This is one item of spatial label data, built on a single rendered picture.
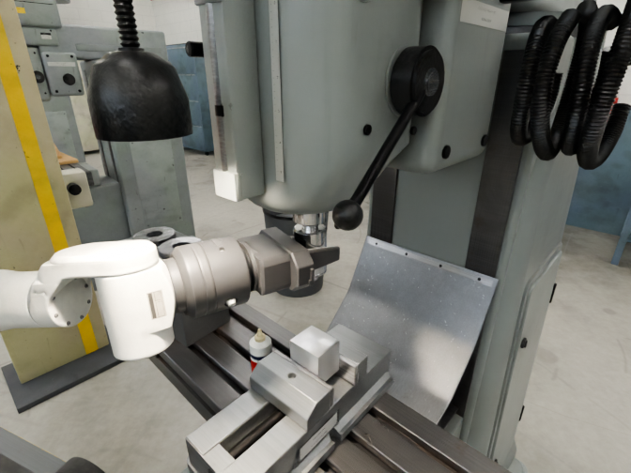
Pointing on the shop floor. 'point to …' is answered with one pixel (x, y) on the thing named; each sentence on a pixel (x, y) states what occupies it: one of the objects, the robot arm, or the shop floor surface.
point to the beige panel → (38, 232)
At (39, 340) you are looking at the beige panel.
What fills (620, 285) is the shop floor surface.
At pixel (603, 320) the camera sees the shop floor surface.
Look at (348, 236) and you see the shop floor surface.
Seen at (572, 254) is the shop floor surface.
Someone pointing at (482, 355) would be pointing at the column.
